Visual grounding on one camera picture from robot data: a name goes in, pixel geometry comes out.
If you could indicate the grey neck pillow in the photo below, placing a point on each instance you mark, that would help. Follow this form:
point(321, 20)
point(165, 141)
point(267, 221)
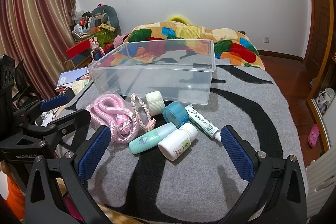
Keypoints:
point(111, 13)

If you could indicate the grey black patterned blanket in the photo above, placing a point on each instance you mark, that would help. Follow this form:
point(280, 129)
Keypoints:
point(202, 185)

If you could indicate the wooden door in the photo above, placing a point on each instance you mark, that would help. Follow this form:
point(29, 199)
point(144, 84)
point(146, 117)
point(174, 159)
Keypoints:
point(318, 37)

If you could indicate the white wall socket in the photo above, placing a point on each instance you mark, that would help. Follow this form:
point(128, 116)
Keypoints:
point(266, 39)

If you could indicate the pink knit hat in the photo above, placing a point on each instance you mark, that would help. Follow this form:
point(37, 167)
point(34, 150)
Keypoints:
point(119, 39)

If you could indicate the blue tape roll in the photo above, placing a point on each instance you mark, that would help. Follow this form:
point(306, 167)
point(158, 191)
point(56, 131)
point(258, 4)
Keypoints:
point(176, 114)

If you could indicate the yellow pillow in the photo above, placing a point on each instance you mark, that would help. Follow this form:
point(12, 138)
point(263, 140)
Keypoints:
point(178, 18)

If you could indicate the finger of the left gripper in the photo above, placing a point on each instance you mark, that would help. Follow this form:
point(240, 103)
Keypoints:
point(60, 100)
point(77, 122)

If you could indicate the blue white booklet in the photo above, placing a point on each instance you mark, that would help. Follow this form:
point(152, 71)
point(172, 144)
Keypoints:
point(71, 76)

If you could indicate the red box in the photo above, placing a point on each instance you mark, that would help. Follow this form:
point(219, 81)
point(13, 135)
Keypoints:
point(78, 48)

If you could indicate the colourful patchwork quilt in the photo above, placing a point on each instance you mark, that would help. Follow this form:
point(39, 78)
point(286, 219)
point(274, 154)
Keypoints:
point(228, 44)

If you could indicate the pink striped curtain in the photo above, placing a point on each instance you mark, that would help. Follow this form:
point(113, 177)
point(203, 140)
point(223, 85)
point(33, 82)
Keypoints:
point(38, 33)

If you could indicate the pink croc shoe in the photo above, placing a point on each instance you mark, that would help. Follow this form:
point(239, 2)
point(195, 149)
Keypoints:
point(313, 136)

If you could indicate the pink white braided loop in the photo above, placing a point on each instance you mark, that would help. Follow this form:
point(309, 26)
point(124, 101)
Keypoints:
point(142, 113)

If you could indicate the white ointment tube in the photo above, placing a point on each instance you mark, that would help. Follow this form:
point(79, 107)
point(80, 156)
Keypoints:
point(203, 124)

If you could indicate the white pill bottle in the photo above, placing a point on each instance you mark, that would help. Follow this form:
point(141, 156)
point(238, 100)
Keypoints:
point(176, 143)

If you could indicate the pink bunny bottle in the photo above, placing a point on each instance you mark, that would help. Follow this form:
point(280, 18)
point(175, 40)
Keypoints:
point(96, 51)

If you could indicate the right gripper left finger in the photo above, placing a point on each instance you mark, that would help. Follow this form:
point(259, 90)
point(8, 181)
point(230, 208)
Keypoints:
point(78, 167)

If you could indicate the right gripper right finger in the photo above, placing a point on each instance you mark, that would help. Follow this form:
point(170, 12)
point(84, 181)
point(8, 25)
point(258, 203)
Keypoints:
point(261, 171)

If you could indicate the clear plastic storage box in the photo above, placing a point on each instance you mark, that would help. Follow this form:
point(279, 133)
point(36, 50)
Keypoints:
point(181, 69)

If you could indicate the green gift bag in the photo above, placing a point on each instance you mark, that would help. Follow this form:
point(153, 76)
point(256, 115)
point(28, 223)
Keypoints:
point(104, 37)

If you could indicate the mint green small bottle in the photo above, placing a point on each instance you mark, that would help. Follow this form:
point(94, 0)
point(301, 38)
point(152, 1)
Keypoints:
point(151, 138)

